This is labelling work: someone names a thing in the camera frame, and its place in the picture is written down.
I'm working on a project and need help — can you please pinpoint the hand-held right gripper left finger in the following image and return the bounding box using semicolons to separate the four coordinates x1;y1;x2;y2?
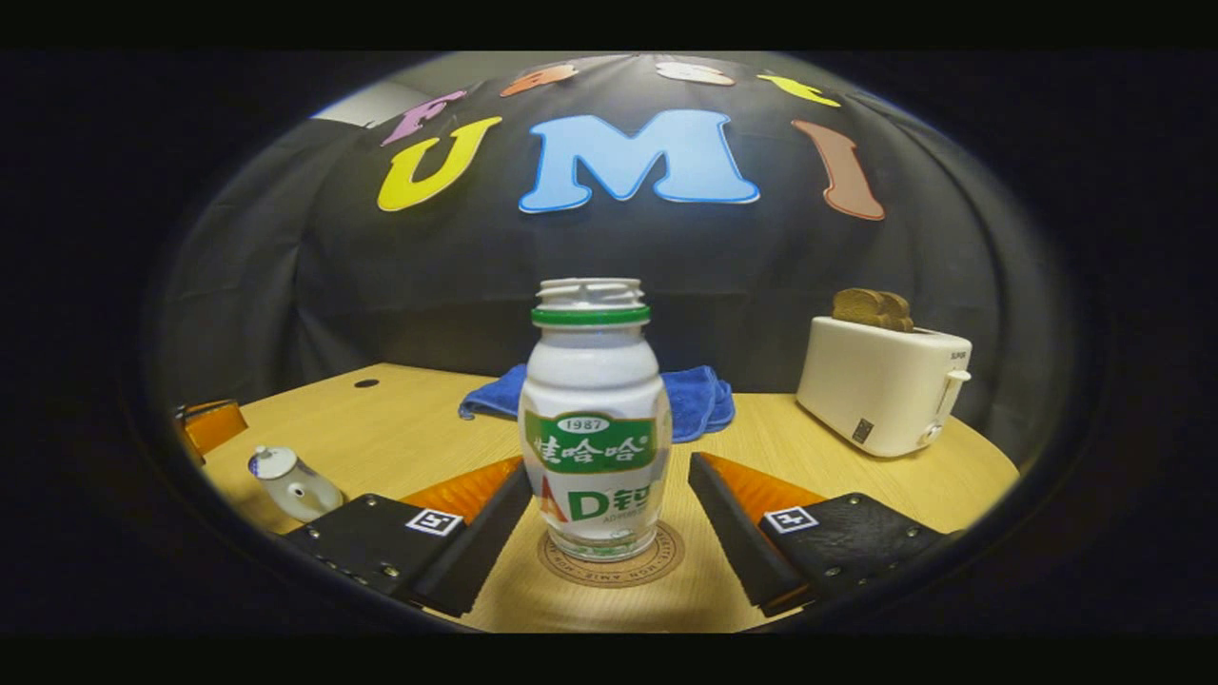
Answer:
276;459;534;619

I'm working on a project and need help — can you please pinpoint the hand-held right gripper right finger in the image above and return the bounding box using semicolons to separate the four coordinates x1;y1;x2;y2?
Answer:
687;451;953;617

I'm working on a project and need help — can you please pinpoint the round wooden coaster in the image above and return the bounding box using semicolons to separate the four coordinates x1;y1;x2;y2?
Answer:
537;519;686;590

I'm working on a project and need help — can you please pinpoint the white teacup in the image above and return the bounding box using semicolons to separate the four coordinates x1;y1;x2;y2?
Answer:
249;445;346;523

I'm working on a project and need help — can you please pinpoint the white water bottle green label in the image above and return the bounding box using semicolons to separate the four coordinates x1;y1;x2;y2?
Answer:
519;277;674;563

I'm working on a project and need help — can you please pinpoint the blue towel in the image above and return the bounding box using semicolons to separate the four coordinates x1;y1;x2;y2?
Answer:
458;363;737;444

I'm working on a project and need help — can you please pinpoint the white toaster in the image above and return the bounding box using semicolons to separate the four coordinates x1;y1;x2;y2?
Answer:
796;315;974;460

